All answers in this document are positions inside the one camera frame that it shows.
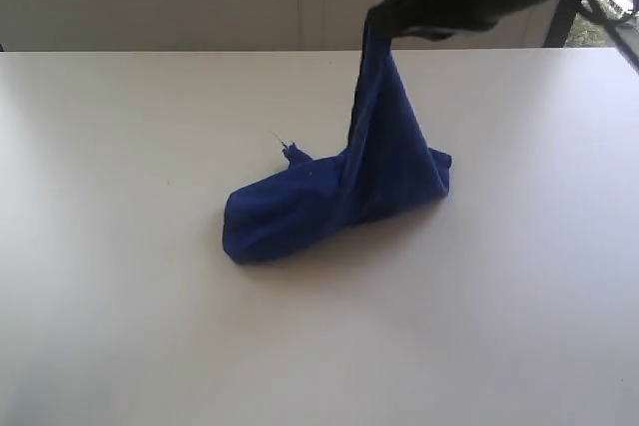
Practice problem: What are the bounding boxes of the blue towel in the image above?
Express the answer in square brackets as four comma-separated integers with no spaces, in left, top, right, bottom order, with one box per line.
[222,25,452,264]

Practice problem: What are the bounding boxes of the dark window frame post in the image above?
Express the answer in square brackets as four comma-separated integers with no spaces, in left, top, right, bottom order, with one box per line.
[543,0,578,48]

